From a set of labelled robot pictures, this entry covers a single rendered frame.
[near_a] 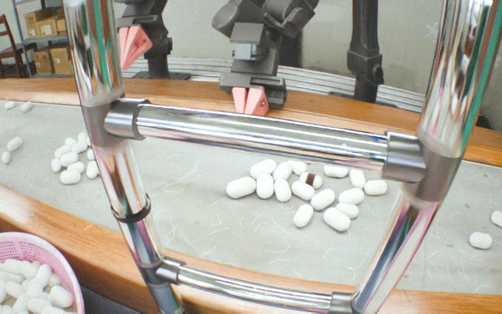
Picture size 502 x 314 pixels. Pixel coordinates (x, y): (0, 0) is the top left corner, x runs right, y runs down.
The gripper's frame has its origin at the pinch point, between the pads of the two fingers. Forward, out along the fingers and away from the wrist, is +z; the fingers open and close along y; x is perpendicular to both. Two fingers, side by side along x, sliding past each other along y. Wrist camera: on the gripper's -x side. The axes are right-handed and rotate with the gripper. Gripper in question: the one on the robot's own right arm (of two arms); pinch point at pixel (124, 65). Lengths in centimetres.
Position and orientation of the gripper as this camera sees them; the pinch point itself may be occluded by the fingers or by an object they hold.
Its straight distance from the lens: 60.0
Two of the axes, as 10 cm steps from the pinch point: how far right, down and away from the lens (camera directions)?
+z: -2.0, 9.6, -2.2
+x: 1.6, 2.5, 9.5
